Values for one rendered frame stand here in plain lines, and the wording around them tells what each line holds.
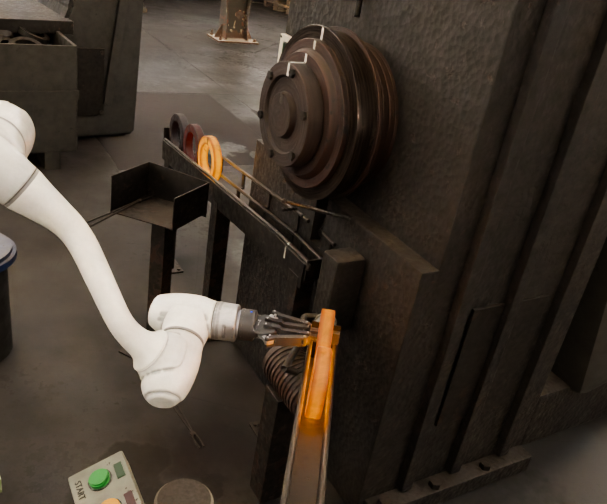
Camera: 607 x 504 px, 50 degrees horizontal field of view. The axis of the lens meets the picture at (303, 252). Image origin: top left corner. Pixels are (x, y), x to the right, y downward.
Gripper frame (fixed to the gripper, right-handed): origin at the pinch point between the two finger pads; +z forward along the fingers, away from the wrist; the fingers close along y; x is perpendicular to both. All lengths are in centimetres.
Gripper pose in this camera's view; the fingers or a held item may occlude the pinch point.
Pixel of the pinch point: (324, 336)
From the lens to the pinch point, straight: 153.4
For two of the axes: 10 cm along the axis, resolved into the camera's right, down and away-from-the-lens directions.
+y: -1.0, 4.4, -8.9
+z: 9.9, 1.4, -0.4
